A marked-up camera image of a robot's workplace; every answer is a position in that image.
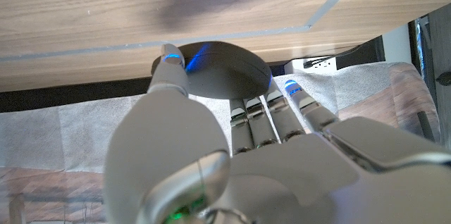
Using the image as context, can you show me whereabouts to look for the printed room backdrop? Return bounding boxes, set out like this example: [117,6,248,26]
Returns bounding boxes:
[0,61,441,224]

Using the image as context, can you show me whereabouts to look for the black backdrop frame pole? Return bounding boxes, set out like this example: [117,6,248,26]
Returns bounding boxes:
[407,14,443,144]

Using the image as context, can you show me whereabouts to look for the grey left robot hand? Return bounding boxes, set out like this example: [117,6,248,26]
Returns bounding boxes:
[104,43,451,224]

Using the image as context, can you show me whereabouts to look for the dark grey glasses case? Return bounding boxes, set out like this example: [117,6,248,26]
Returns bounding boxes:
[151,40,273,100]

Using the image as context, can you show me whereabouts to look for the black door handle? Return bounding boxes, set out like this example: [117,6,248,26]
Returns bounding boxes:
[435,71,451,86]

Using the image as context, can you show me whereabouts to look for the white power strip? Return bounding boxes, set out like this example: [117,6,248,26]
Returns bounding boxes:
[283,56,338,75]

